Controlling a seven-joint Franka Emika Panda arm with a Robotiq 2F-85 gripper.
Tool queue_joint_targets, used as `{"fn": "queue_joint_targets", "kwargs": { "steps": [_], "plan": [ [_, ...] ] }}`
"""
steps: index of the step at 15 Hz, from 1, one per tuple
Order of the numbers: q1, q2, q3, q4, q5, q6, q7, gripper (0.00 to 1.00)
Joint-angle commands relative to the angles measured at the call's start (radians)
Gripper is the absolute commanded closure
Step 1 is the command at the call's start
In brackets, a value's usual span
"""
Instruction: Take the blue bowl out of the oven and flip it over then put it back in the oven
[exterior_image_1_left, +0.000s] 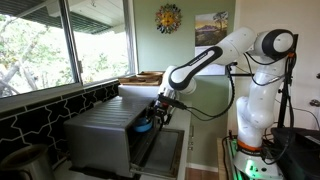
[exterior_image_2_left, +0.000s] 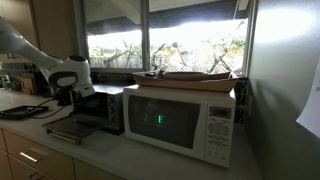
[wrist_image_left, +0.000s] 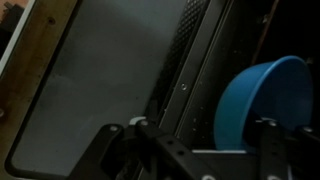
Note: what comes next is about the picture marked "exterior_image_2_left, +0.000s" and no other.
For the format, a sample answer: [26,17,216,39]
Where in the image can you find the white microwave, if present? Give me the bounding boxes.
[122,84,237,169]

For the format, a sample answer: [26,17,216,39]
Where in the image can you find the wooden serving tray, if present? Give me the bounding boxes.
[132,69,240,94]

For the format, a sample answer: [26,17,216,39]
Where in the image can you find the wooden wall cabinet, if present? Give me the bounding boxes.
[0,0,81,64]

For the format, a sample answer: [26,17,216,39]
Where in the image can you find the silver drawer handle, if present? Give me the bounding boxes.
[27,170,47,180]
[19,149,40,164]

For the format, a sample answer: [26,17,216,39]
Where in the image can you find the wooden knife block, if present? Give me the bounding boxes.
[19,71,43,96]

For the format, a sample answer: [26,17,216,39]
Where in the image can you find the wooden base cabinet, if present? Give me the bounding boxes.
[0,128,126,180]

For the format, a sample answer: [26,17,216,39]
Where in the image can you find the window frame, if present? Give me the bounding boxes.
[73,0,259,78]

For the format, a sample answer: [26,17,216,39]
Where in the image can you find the black cable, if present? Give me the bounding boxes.
[29,96,73,120]

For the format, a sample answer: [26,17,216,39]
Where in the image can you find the black flat tray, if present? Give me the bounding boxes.
[0,104,50,121]

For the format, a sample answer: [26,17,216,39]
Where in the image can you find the silver toaster oven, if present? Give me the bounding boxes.
[41,83,126,146]

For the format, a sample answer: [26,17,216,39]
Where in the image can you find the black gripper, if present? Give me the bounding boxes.
[70,90,88,114]

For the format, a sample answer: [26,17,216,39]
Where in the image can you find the wooden bowl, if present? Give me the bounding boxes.
[160,70,232,82]

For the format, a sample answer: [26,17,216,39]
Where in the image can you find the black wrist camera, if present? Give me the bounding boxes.
[54,87,72,107]

